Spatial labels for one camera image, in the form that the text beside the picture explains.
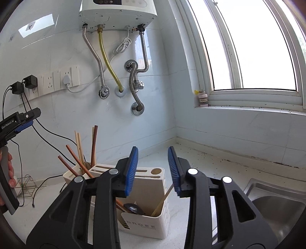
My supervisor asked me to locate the white water heater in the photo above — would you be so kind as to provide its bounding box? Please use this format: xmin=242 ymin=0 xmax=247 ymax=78
xmin=79 ymin=0 xmax=158 ymax=30

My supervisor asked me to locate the yellow hose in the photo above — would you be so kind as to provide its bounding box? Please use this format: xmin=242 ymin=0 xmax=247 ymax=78
xmin=97 ymin=24 xmax=125 ymax=93

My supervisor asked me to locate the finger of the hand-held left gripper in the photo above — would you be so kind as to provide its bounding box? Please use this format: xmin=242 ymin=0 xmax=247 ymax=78
xmin=15 ymin=108 xmax=42 ymax=123
xmin=13 ymin=120 xmax=34 ymax=134

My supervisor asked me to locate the stainless steel sink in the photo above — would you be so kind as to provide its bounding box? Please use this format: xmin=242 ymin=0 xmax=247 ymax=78
xmin=244 ymin=178 xmax=304 ymax=243

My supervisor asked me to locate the metal wire rack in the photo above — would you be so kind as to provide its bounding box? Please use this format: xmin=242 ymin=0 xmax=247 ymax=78
xmin=15 ymin=175 xmax=36 ymax=199

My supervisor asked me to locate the white power cord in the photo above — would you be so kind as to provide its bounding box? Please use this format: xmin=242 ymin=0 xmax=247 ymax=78
xmin=63 ymin=30 xmax=132 ymax=93

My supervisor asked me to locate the window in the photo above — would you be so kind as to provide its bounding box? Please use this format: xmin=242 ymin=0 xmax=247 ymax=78
xmin=176 ymin=0 xmax=306 ymax=112

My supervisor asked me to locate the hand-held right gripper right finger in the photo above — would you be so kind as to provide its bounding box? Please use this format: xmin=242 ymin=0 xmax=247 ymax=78
xmin=167 ymin=147 xmax=280 ymax=249

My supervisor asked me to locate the cream utensil holder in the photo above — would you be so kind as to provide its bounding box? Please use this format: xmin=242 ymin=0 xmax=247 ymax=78
xmin=63 ymin=161 xmax=171 ymax=240

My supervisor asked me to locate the row of white wall outlets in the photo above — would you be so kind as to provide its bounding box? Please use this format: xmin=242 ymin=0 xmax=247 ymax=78
xmin=20 ymin=65 xmax=80 ymax=100

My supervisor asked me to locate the person's left hand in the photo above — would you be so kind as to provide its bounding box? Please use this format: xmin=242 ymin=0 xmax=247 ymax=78
xmin=0 ymin=150 xmax=17 ymax=209

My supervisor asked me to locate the small bottle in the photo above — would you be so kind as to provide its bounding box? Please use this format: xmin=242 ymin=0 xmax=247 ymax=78
xmin=196 ymin=88 xmax=209 ymax=107

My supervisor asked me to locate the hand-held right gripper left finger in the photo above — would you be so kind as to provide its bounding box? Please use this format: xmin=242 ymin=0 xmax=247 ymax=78
xmin=26 ymin=147 xmax=139 ymax=249

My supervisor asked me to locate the black power adapter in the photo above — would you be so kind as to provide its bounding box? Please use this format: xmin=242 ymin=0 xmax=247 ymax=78
xmin=11 ymin=81 xmax=24 ymax=95
xmin=24 ymin=75 xmax=38 ymax=89

